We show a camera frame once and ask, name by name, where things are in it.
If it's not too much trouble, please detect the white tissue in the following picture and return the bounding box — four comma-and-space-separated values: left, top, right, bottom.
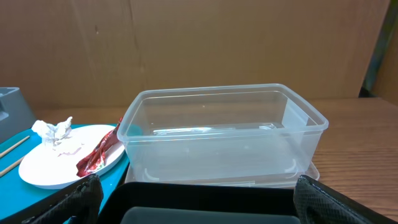
32, 116, 73, 147

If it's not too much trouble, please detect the teal serving tray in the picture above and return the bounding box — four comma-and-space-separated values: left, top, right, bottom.
1, 129, 129, 219

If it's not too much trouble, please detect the grey dishwasher rack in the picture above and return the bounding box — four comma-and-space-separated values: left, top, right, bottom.
0, 87, 37, 143

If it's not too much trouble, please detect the right wooden chopstick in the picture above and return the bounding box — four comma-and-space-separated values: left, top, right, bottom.
0, 157, 24, 177

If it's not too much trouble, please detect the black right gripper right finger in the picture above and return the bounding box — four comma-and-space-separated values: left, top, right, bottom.
294, 175, 397, 224

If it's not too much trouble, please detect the black plastic tray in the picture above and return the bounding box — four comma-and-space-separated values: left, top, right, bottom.
97, 182, 298, 223

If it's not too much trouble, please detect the large white plate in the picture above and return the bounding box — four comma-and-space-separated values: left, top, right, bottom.
19, 121, 114, 189

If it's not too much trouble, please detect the wooden chopstick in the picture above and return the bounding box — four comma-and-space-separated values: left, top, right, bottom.
0, 157, 24, 177
0, 136, 30, 158

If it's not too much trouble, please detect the red snack wrapper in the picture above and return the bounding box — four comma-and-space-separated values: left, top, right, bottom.
76, 118, 123, 177

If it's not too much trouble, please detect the left wooden chopstick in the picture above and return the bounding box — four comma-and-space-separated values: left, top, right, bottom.
0, 136, 30, 158

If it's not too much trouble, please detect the clear plastic waste bin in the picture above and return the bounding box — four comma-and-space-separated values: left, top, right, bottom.
118, 84, 329, 187

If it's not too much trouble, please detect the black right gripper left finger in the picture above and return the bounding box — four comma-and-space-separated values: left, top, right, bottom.
21, 174, 103, 224

